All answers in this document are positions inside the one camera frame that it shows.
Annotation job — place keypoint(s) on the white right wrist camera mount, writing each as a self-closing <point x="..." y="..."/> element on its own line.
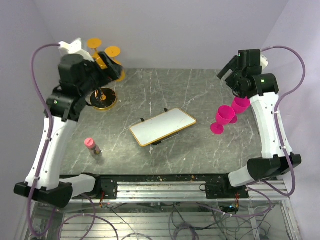
<point x="263" y="61"/>

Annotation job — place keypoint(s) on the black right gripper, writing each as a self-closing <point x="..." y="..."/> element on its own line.
<point x="232" y="65"/>

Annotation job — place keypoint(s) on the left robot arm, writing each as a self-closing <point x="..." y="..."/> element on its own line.
<point x="78" y="77"/>

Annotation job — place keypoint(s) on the small bottle pink cap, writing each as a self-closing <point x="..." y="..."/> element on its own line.
<point x="92" y="146"/>

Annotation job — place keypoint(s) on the gold wire wine glass rack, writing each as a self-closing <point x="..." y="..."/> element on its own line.
<point x="102" y="98"/>

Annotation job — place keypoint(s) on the black wire tablet stand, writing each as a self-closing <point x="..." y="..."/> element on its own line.
<point x="164" y="138"/>

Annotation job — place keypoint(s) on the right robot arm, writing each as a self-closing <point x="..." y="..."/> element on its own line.
<point x="260" y="91"/>

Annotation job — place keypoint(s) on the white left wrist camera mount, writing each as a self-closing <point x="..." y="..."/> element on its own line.
<point x="74" y="47"/>

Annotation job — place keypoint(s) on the white tablet yellow frame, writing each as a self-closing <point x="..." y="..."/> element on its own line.
<point x="161" y="126"/>

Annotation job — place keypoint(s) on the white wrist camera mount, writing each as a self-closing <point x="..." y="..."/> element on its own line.
<point x="74" y="47"/>
<point x="263" y="61"/>

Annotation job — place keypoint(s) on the yellow wine glass rear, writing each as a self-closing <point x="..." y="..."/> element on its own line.
<point x="94" y="44"/>

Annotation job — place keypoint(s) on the yellow wine glass front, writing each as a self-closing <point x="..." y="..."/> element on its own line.
<point x="113" y="52"/>

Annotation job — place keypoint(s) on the aluminium mounting rail frame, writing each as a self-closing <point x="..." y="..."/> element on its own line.
<point x="168" y="207"/>

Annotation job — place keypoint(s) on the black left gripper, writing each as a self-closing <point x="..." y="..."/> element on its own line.
<point x="106" y="77"/>

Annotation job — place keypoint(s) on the pink wine glass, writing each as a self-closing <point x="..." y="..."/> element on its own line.
<point x="224" y="115"/>
<point x="239" y="105"/>

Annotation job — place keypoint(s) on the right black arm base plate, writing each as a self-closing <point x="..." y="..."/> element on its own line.
<point x="223" y="190"/>

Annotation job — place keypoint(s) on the yellow wine glass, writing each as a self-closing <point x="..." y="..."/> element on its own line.
<point x="113" y="52"/>
<point x="94" y="44"/>

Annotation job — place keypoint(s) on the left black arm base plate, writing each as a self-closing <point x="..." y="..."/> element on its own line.
<point x="106" y="187"/>

